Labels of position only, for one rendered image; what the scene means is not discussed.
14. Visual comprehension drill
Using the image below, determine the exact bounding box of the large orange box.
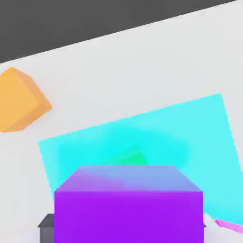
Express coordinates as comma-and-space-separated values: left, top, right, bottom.
0, 66, 53, 133

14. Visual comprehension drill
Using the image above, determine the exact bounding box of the small pink cube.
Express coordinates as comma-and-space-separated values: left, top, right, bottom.
214, 218, 243, 234

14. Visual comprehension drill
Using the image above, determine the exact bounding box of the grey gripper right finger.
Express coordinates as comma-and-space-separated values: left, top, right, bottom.
203, 213, 226, 243

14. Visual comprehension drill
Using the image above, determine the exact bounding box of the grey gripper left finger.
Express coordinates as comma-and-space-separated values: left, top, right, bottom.
37, 213, 55, 243

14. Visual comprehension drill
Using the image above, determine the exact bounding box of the small purple cube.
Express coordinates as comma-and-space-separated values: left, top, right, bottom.
54, 164, 204, 243

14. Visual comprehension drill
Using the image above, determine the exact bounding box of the large cyan box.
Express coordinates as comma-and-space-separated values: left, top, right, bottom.
37, 92, 243, 226

